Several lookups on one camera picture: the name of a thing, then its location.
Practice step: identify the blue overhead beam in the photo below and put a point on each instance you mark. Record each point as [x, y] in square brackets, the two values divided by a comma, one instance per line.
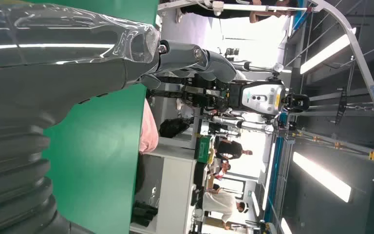
[274, 168]

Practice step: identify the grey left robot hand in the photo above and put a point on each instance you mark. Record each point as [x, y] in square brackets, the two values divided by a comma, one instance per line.
[61, 77]

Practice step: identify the white desk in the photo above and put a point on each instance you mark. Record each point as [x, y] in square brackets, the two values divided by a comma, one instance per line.
[177, 187]

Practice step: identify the green table mat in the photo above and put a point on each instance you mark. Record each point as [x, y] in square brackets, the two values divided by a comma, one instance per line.
[93, 155]

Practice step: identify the hanging humanoid robot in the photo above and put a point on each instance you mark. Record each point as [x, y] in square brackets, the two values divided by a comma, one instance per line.
[258, 97]

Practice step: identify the ceiling light strip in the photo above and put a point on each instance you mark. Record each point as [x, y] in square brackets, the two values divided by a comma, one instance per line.
[327, 51]
[322, 176]

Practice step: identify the person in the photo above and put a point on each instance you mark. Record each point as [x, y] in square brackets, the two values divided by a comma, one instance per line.
[229, 149]
[148, 129]
[219, 202]
[221, 169]
[232, 15]

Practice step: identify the green box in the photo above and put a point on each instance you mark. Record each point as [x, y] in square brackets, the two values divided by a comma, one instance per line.
[203, 148]

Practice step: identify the black bag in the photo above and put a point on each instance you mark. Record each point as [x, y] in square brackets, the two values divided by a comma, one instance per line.
[174, 127]

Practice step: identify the white gantry frame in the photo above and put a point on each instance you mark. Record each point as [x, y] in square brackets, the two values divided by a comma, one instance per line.
[361, 61]

